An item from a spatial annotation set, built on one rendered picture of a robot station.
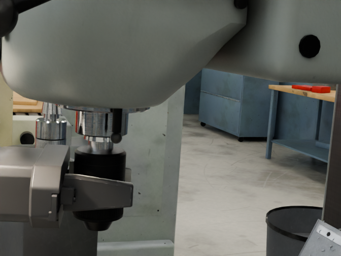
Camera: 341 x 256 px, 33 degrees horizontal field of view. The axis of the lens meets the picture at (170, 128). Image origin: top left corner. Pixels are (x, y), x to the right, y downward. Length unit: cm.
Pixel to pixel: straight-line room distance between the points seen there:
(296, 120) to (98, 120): 738
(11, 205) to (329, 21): 30
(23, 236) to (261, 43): 52
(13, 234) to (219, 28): 55
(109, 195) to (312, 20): 22
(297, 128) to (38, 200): 740
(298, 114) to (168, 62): 737
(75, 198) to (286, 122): 758
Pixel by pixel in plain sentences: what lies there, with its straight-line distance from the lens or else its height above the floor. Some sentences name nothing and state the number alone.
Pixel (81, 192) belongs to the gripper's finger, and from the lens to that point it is 50.
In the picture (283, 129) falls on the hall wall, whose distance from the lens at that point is 811.
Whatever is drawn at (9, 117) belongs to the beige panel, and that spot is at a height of 103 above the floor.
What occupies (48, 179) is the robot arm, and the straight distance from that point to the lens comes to 48.
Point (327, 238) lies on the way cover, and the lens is 83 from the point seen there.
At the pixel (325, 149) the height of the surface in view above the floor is 23.
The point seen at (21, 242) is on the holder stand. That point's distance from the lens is 87.
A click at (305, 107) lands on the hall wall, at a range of 766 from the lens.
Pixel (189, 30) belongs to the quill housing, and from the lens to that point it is 44.
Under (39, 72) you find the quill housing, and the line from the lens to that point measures 44.
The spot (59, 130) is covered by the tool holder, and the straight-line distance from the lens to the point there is 88.
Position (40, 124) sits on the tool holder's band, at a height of 123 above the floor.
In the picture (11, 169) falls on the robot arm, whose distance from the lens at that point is 50.
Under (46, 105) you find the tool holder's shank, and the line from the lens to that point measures 88.
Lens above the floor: 137
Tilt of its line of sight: 9 degrees down
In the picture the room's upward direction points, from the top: 4 degrees clockwise
